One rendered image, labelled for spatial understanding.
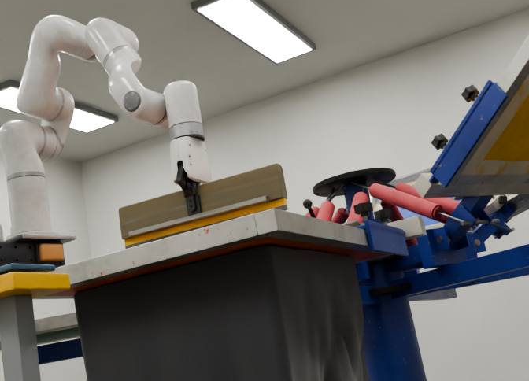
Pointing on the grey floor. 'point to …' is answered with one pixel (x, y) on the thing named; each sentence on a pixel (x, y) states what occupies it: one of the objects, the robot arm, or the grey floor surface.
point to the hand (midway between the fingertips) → (197, 206)
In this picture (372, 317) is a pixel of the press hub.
